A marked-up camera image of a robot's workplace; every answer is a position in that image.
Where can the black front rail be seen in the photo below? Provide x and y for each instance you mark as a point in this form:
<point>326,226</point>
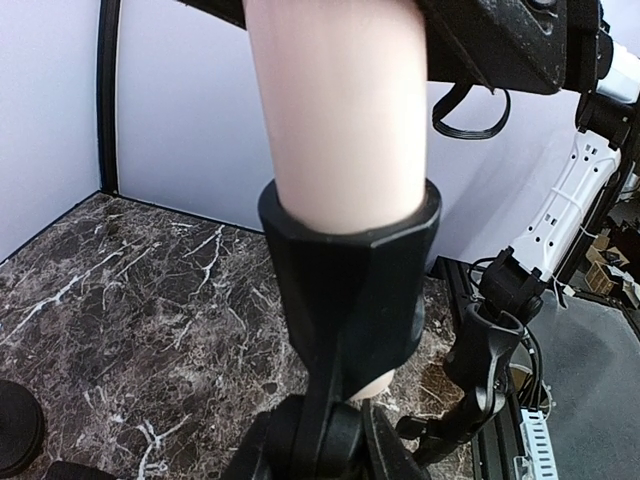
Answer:
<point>488,417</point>

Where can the white slotted cable duct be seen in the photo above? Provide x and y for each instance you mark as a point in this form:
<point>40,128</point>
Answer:
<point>538,461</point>

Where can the black stand for small pale microphone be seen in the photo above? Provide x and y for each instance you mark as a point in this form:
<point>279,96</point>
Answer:
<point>353,305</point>

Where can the small pale pink microphone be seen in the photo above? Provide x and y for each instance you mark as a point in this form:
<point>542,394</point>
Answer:
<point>347,164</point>

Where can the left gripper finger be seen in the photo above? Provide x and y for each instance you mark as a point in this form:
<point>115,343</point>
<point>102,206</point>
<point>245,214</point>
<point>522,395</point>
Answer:
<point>393,47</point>

